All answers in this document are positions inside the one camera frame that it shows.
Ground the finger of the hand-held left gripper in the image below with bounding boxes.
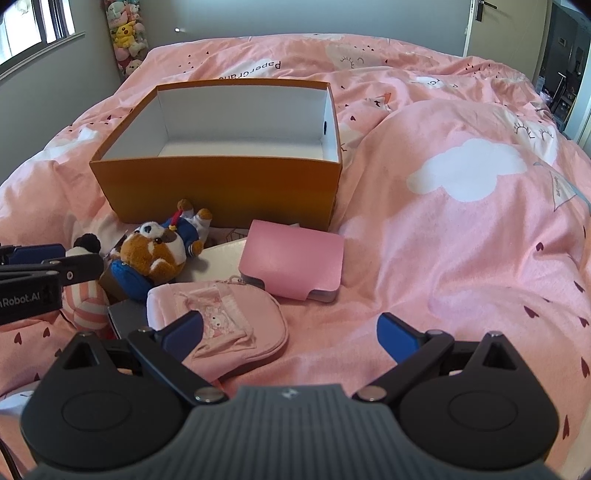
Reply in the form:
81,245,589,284
0,244,66,266
0,253,105,289

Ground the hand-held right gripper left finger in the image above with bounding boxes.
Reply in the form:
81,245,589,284
60,310,229,403

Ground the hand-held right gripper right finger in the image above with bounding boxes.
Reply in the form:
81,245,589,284
352,313,520,401

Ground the beige plush toy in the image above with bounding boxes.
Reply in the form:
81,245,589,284
60,233,114,333

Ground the dark grey box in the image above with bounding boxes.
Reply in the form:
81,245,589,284
107,300,153,340

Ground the white paper cup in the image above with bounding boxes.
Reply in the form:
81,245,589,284
182,240,252,289

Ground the brown dog plush toy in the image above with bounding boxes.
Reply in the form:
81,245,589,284
108,198,214,302

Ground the pink card case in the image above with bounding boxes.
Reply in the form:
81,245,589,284
239,219,345,304

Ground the orange cardboard box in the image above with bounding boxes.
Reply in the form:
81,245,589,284
89,78,343,232

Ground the pink printed blanket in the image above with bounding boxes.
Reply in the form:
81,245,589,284
0,32,591,480

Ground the window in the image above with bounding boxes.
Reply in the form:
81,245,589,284
0,0,87,78

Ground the hanging plush toy collection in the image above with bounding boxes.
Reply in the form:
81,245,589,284
104,0,151,77

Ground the door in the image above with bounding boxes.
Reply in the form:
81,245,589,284
464,0,557,60

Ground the black cable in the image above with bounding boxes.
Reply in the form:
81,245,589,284
0,436,21,480

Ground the white door frame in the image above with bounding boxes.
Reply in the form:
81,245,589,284
564,30,591,149

